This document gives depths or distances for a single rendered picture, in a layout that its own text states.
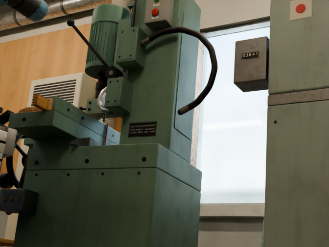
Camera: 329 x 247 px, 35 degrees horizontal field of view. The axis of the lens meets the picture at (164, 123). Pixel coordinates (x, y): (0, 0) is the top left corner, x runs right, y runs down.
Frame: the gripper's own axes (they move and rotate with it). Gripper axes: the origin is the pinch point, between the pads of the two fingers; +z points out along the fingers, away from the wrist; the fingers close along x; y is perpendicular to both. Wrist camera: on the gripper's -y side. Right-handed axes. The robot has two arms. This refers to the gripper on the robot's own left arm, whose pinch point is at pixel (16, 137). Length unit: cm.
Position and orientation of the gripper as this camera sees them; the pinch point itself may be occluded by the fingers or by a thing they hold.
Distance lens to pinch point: 249.0
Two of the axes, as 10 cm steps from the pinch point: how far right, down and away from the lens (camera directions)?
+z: 7.3, 4.0, -5.6
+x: -4.7, -3.0, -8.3
